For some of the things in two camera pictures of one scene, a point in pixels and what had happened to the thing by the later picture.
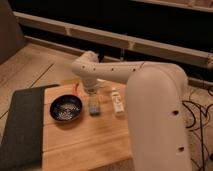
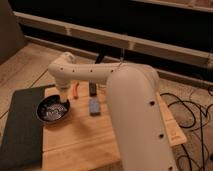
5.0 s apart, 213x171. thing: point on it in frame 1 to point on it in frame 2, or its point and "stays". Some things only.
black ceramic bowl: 66,108 to 50,109
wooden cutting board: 89,141 stays
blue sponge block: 94,105 stays
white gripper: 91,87 to 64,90
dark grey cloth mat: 21,148 stays
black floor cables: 201,125 stays
